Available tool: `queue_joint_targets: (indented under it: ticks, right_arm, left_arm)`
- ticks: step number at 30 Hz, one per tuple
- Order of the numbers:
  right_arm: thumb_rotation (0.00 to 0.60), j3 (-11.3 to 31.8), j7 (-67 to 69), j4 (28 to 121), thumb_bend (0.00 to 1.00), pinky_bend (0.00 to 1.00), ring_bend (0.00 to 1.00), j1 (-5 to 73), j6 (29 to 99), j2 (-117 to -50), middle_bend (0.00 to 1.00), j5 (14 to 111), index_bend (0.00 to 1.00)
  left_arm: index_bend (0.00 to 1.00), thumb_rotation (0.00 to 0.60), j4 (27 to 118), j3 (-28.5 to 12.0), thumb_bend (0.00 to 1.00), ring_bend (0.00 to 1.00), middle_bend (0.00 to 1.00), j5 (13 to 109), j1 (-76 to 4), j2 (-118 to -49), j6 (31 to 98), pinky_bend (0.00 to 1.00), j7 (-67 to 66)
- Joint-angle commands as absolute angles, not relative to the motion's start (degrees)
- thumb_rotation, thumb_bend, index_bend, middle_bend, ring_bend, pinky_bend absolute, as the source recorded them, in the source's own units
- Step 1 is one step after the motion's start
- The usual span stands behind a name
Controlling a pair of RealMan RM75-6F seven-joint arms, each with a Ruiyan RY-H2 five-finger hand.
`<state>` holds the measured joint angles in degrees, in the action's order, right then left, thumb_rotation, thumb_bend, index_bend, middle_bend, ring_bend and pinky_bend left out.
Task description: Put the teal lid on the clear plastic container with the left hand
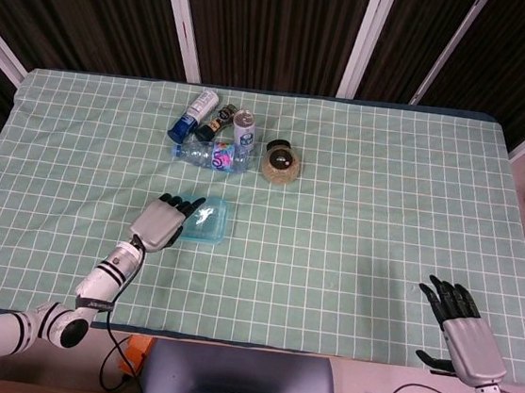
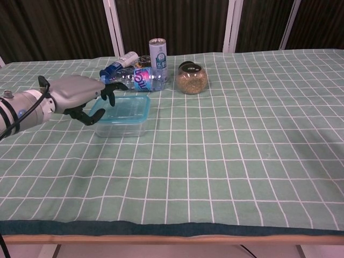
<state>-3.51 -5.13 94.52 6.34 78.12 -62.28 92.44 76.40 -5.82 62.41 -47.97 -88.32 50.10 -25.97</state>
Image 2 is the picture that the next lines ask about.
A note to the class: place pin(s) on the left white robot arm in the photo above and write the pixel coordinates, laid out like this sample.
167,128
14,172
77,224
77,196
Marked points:
29,107

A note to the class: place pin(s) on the white frame post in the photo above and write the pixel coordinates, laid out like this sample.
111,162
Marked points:
232,27
1,62
114,27
290,24

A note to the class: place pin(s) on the clear plastic container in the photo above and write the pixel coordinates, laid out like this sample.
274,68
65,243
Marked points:
121,130

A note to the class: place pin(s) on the white bottle with blue cap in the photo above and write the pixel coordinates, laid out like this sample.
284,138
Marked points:
126,59

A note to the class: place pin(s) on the dark bottle with gold label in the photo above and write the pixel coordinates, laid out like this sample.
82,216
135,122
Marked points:
143,61

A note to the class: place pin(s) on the clear plastic water bottle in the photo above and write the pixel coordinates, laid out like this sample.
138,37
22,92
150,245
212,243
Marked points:
139,79

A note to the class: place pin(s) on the silver drink can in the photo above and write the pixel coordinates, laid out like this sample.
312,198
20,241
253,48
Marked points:
158,56

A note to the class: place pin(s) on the teal plastic lid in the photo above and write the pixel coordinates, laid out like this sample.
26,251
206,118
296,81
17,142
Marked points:
126,107

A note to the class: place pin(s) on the dark brown pleated curtain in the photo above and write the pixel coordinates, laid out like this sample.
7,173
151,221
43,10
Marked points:
174,18

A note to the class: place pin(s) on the round glass jar of grains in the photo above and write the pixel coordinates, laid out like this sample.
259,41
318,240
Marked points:
191,80

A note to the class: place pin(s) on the green checked tablecloth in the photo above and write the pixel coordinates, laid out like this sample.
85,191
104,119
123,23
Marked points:
215,147

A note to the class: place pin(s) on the wooden table frame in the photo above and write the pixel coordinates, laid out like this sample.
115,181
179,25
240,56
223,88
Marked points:
161,240

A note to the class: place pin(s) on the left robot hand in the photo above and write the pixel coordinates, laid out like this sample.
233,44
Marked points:
72,91

